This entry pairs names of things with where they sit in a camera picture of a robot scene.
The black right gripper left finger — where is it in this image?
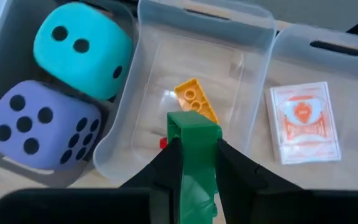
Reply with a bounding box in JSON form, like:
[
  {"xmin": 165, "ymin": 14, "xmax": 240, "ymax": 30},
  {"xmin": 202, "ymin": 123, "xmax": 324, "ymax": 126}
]
[{"xmin": 0, "ymin": 138, "xmax": 185, "ymax": 224}]

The clear plastic bin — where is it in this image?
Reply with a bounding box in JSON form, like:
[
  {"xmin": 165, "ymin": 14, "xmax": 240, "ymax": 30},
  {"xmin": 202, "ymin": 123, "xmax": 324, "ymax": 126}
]
[
  {"xmin": 92, "ymin": 0, "xmax": 277, "ymax": 187},
  {"xmin": 247, "ymin": 24, "xmax": 358, "ymax": 190}
]

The purple foam die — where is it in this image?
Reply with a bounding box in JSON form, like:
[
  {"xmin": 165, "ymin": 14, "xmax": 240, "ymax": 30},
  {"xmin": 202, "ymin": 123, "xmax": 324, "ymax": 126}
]
[{"xmin": 0, "ymin": 80, "xmax": 102, "ymax": 172}]

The orange playing card deck box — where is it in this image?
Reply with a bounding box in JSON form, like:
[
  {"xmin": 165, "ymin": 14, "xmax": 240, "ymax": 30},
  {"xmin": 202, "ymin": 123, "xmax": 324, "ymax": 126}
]
[{"xmin": 265, "ymin": 81, "xmax": 342, "ymax": 165}]

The teal foam die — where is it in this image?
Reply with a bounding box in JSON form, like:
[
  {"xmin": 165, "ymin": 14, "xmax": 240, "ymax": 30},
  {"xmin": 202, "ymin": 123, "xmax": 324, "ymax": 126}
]
[{"xmin": 32, "ymin": 2, "xmax": 134, "ymax": 101}]

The dark green studded brick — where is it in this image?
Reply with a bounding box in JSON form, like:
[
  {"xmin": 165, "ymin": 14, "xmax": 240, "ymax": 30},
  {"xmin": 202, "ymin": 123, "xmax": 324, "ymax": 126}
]
[{"xmin": 166, "ymin": 110, "xmax": 223, "ymax": 224}]

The orange studded brick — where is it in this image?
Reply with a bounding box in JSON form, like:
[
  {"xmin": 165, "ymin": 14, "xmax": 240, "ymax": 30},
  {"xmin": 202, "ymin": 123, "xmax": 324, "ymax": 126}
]
[{"xmin": 173, "ymin": 78, "xmax": 219, "ymax": 125}]

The dark grey plastic bin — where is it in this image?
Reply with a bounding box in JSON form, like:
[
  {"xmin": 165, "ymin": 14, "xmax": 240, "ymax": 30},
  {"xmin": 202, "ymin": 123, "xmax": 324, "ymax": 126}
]
[{"xmin": 0, "ymin": 0, "xmax": 139, "ymax": 189}]

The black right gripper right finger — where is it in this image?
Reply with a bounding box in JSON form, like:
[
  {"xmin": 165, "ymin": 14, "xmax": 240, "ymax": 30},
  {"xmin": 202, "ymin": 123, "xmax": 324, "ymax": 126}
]
[{"xmin": 216, "ymin": 139, "xmax": 358, "ymax": 224}]

